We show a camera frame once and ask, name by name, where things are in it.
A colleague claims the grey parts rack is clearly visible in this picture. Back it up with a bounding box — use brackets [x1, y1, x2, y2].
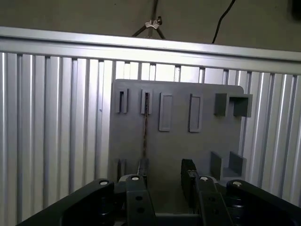
[107, 79, 254, 186]

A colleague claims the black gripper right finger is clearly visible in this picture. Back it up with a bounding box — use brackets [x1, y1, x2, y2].
[180, 159, 301, 226]

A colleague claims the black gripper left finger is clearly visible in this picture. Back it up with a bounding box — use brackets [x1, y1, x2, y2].
[17, 158, 157, 226]

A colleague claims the black RAM stick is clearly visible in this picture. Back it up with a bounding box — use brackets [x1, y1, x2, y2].
[140, 91, 150, 176]

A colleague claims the thin black cable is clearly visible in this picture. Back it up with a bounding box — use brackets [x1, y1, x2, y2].
[211, 0, 237, 44]

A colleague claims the metal tripod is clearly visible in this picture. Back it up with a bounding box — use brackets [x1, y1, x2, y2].
[131, 0, 166, 40]

